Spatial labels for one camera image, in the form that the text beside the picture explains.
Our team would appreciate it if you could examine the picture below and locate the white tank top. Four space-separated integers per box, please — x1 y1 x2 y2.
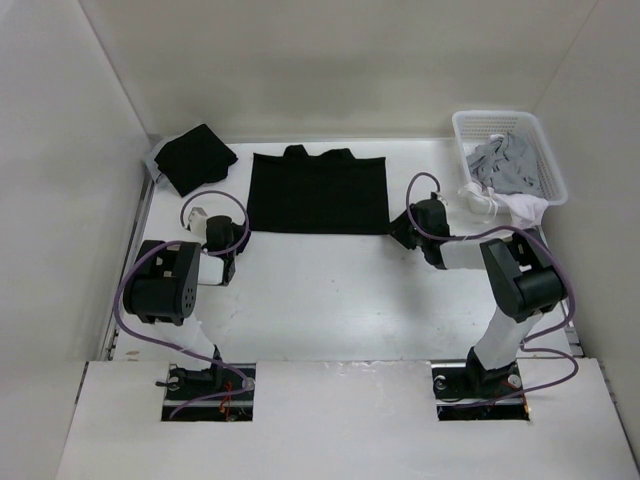
458 182 549 229

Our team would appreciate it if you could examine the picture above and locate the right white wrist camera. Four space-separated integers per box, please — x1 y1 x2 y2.
431 191 448 206

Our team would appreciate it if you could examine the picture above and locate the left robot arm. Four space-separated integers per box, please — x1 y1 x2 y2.
122 215 250 399

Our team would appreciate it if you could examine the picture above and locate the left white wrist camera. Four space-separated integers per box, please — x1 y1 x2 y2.
187 207 208 238

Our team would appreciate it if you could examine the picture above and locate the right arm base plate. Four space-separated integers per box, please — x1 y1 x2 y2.
432 363 529 421

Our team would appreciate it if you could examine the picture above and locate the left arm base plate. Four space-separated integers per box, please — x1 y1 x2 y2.
155 365 254 423

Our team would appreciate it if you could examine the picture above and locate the white plastic basket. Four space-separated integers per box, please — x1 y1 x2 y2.
451 110 568 206

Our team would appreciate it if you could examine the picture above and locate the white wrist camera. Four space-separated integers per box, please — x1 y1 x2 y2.
187 207 208 238
431 191 448 206

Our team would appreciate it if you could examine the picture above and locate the black tank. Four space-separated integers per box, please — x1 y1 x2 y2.
247 145 390 235
152 124 238 197

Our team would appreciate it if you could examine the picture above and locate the grey tank top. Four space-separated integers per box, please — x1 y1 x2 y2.
466 133 542 197

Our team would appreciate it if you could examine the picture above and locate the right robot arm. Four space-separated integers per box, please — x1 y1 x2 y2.
388 195 569 408

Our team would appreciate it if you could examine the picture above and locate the folded black tank top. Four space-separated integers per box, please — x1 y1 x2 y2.
152 124 238 197

